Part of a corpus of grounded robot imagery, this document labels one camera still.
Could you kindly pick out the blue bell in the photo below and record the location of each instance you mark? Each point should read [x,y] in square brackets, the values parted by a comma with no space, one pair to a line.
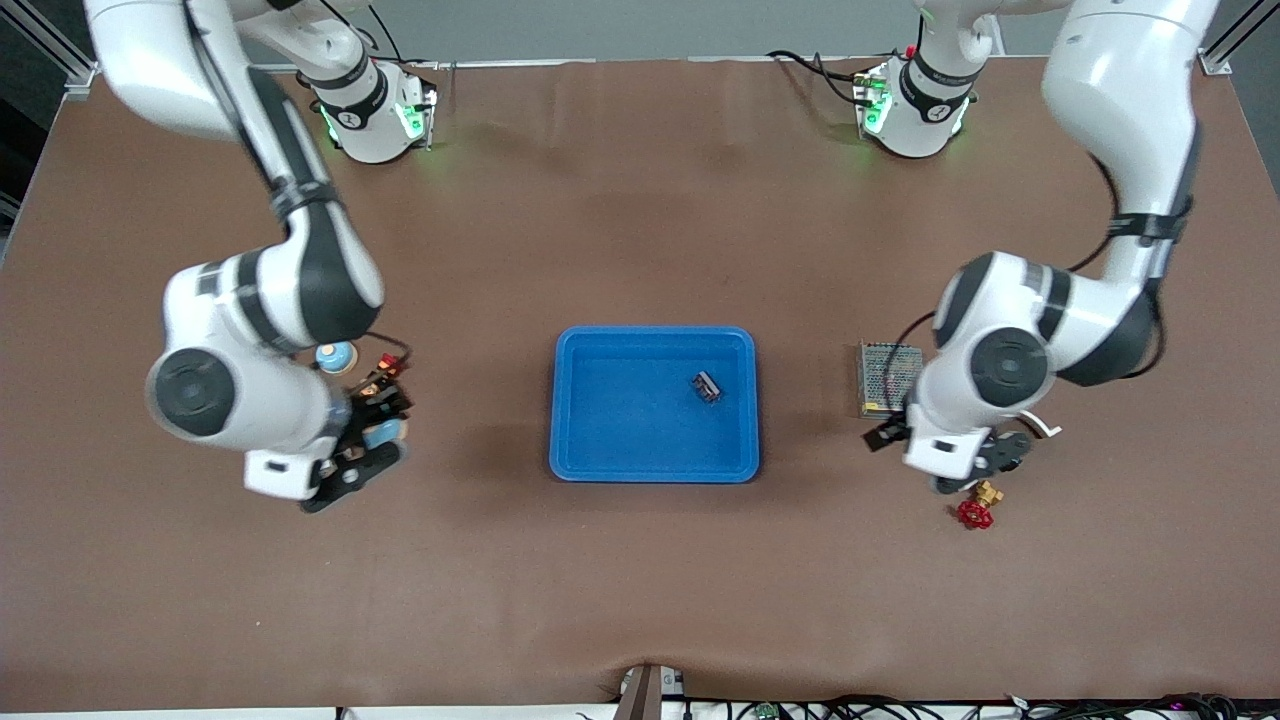
[385,435]
[338,358]

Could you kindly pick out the black small terminal block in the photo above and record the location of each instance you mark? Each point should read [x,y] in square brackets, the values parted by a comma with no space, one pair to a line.
[707,387]

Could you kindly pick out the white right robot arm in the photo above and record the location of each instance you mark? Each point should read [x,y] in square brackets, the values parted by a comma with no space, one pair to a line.
[260,300]

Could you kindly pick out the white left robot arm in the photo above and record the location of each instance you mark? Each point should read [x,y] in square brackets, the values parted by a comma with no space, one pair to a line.
[1120,90]

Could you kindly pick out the blue plastic tray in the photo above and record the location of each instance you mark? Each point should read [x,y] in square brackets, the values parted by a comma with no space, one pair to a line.
[630,420]

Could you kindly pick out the metal mesh power supply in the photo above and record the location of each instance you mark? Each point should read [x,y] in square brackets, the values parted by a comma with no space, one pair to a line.
[880,375]

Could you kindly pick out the white curved plastic clamp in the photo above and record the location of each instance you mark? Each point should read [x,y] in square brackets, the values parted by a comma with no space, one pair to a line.
[1045,428]

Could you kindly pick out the orange and red switch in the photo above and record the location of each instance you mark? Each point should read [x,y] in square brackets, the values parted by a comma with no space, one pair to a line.
[388,366]

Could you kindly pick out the metal table edge bracket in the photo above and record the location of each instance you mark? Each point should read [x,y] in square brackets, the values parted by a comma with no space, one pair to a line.
[645,695]

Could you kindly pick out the aluminium frame bar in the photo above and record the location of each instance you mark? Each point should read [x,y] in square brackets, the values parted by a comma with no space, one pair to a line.
[1235,40]
[60,45]

